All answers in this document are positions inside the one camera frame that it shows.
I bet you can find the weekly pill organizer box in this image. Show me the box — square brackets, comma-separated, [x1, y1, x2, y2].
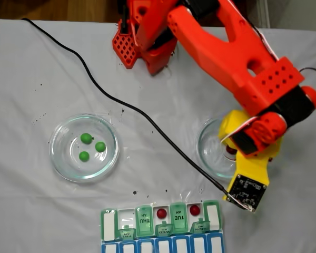
[99, 199, 226, 253]

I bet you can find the glass bowl with teal rim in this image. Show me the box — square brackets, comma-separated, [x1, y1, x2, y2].
[48, 113, 121, 183]
[196, 118, 239, 180]

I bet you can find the white tablecloth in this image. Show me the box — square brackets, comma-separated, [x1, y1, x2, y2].
[0, 18, 316, 253]

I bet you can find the black camera board yellow holder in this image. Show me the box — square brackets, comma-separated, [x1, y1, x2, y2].
[222, 173, 269, 213]

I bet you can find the white servo wire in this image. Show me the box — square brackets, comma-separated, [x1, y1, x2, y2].
[226, 0, 316, 103]
[220, 115, 261, 144]

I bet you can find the black camera cable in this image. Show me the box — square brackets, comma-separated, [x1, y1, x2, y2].
[21, 17, 231, 201]

